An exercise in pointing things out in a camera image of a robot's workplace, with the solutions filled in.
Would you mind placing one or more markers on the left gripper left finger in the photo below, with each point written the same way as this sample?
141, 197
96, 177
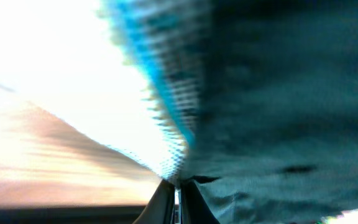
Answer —
161, 207

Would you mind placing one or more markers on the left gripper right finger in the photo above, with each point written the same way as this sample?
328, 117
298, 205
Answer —
194, 208

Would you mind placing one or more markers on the black shorts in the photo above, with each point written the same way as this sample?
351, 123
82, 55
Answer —
265, 94

